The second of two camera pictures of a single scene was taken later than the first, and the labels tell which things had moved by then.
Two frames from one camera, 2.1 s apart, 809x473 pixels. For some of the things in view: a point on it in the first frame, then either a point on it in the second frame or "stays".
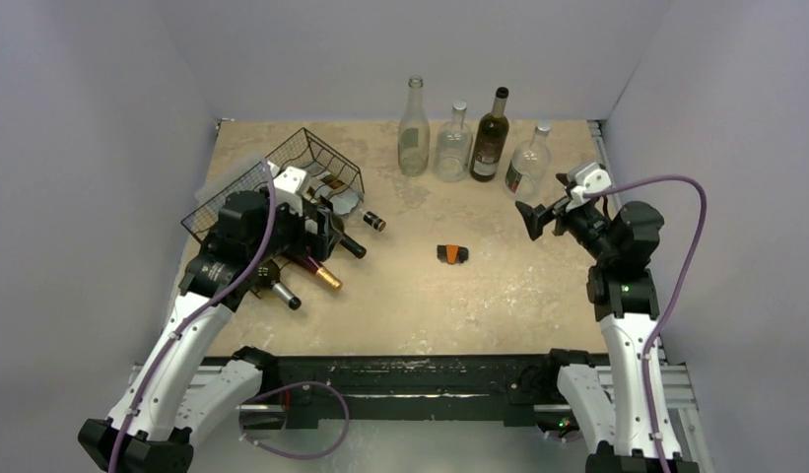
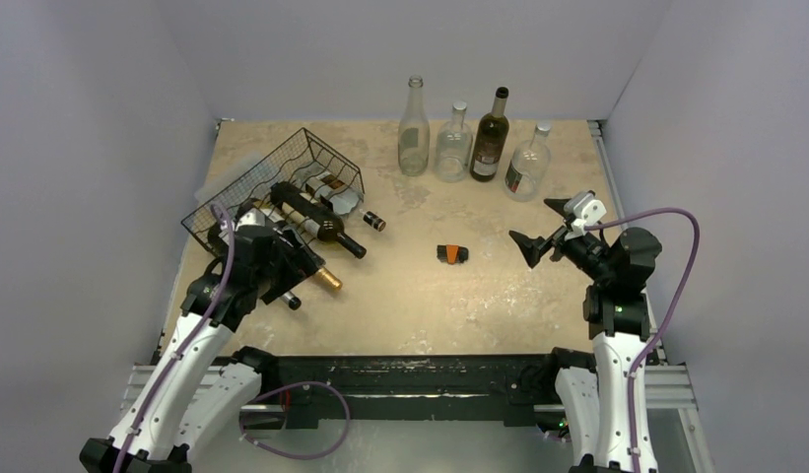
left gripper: x=306 y=243 to x=298 y=266
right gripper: x=555 y=218 to x=556 y=241
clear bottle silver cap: x=529 y=166 stays
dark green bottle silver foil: x=491 y=138 stays
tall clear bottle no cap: x=414 y=134 stays
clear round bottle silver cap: x=453 y=147 stays
